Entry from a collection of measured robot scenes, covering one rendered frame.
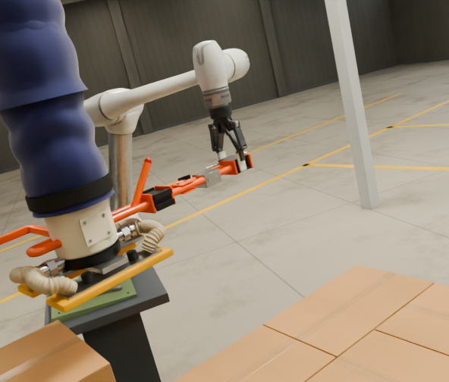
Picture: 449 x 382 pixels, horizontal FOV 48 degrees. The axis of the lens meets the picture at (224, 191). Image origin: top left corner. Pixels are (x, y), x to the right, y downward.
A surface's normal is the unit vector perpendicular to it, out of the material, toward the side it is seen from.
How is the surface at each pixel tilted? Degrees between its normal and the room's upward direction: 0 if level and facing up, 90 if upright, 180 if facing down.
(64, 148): 77
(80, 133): 108
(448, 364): 0
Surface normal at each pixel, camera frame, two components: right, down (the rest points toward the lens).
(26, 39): 0.23, -0.07
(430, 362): -0.23, -0.94
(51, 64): 0.73, 0.15
